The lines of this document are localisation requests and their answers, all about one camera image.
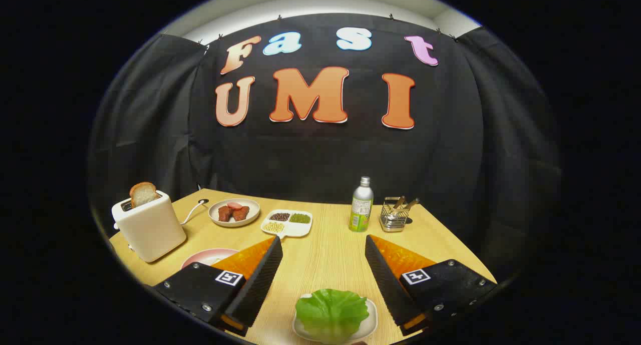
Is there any white small plate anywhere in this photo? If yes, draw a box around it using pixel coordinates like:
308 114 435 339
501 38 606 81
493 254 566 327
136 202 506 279
292 293 379 343

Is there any white toaster cable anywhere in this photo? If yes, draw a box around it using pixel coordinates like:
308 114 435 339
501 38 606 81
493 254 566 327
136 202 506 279
180 201 207 226

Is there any metal wire holder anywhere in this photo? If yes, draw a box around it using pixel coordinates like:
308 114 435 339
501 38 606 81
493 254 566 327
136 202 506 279
379 197 410 233

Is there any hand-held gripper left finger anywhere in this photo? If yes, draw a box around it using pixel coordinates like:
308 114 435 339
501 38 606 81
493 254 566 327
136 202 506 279
152 236 283 337

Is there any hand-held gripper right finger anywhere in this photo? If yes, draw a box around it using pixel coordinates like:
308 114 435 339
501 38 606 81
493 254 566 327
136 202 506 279
365 235 497 335

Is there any white divided dish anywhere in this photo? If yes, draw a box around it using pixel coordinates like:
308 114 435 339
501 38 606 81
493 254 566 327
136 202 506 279
261 209 313 239

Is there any green lettuce leaf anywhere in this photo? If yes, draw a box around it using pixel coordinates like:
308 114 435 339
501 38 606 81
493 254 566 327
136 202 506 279
295 289 370 343

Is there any pink round plate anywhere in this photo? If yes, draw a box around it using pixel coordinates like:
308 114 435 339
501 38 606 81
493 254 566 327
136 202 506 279
181 248 239 269

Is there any white toaster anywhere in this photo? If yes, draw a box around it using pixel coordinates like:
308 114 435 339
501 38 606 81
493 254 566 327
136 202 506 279
111 190 187 263

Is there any toasted bread slice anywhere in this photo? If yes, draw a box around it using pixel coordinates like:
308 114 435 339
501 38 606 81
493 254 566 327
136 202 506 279
129 182 161 208

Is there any black backdrop cloth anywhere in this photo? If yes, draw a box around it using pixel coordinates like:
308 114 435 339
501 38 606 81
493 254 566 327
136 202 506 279
88 13 561 285

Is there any beige round plate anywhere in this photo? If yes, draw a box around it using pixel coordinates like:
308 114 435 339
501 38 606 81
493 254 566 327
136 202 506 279
208 199 261 228

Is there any green bottle with silver top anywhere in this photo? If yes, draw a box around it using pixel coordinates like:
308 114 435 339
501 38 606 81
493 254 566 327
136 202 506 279
349 176 374 232

